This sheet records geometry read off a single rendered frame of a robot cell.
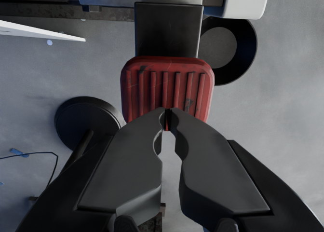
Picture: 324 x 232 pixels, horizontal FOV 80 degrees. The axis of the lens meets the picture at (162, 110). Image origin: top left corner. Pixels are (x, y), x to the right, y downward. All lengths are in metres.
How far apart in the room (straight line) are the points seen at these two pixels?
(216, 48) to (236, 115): 0.37
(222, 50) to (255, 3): 0.67
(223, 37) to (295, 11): 0.30
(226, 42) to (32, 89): 0.94
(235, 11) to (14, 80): 1.06
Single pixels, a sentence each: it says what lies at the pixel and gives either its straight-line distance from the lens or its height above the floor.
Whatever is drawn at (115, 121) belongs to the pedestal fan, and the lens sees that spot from 1.03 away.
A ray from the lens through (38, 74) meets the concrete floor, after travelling 1.10.
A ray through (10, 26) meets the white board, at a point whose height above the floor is 0.44.
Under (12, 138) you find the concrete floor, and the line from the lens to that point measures 1.39.
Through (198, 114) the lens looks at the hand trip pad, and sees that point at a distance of 0.15.
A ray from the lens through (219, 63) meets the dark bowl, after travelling 0.96.
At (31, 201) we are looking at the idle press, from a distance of 1.67.
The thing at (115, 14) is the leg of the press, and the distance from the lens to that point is 0.88.
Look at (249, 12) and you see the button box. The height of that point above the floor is 0.63.
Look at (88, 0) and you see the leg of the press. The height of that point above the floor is 0.64.
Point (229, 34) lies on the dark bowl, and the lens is 0.94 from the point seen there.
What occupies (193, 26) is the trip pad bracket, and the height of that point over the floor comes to 0.70.
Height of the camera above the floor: 0.89
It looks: 62 degrees down
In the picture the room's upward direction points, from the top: 180 degrees clockwise
